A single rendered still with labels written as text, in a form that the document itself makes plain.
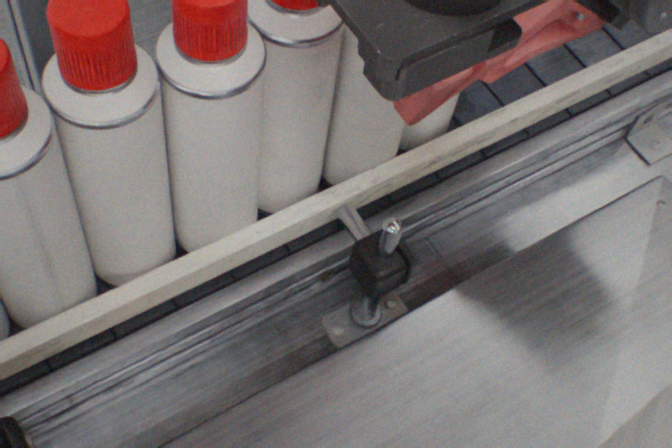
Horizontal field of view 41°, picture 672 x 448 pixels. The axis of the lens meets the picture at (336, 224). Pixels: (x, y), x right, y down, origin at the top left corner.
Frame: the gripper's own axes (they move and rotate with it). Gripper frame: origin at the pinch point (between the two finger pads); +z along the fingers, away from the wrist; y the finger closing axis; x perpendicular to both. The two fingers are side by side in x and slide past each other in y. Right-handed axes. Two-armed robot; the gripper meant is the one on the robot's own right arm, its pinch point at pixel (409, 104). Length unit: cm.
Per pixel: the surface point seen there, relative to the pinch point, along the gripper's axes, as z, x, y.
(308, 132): 5.1, 4.0, -3.0
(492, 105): 13.8, 5.0, 13.6
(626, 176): 18.9, -2.7, 22.0
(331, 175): 12.2, 4.7, -0.3
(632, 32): 14.0, 5.4, 27.6
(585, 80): 10.4, 1.9, 18.1
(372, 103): 4.2, 3.5, 0.8
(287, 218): 10.1, 2.3, -5.1
